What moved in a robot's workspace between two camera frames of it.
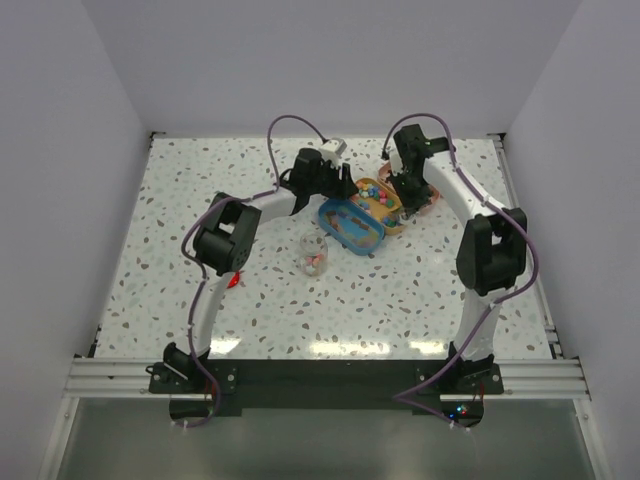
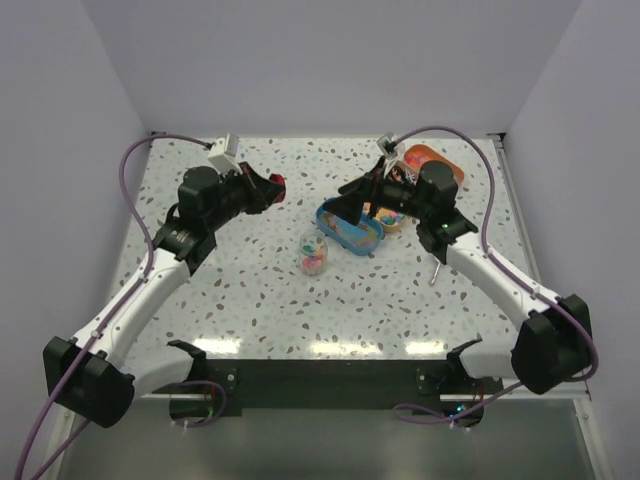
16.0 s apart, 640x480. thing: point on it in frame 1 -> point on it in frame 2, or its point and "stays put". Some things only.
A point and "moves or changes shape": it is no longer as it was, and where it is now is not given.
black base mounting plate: x=326 y=388 stays put
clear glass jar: x=314 y=254 stays put
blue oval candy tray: x=350 y=226 stays put
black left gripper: x=341 y=187 -> x=262 y=192
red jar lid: x=234 y=280 moves or changes shape
